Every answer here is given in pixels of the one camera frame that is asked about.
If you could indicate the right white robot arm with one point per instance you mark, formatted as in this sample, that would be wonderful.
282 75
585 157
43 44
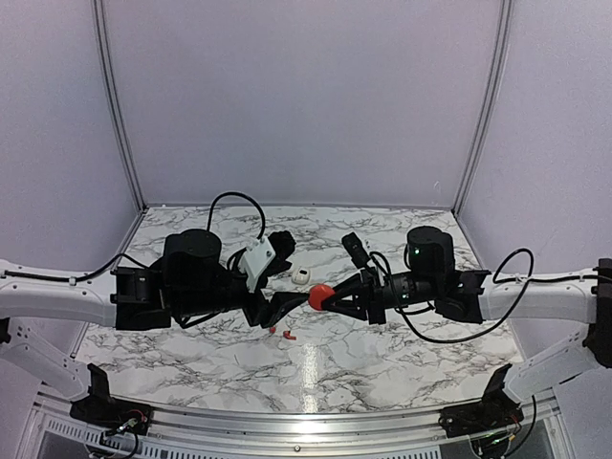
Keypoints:
582 296

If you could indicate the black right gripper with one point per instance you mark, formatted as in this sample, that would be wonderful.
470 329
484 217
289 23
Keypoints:
375 306

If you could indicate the left metal corner post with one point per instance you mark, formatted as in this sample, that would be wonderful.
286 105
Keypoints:
113 100

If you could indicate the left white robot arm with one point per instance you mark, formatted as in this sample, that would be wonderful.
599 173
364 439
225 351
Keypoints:
52 294

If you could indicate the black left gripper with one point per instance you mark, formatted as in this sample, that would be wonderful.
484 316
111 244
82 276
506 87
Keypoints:
282 303

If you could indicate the aluminium front rail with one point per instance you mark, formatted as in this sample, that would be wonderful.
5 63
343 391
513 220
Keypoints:
182 432

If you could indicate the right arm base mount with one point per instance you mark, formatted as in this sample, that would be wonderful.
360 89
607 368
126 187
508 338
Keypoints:
493 410

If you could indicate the white earbud charging case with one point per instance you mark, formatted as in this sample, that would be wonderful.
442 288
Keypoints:
301 276

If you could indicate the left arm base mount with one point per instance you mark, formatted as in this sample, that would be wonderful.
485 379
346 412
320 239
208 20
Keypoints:
100 408

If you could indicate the right metal corner post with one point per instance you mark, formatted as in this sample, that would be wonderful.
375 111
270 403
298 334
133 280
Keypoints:
484 119

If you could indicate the metal corner post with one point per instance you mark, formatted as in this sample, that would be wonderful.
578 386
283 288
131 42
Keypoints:
484 119
113 100

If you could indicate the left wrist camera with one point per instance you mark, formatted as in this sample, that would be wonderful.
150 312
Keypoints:
255 261

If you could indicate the red round charging case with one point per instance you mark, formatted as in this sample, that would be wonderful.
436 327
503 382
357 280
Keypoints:
318 294

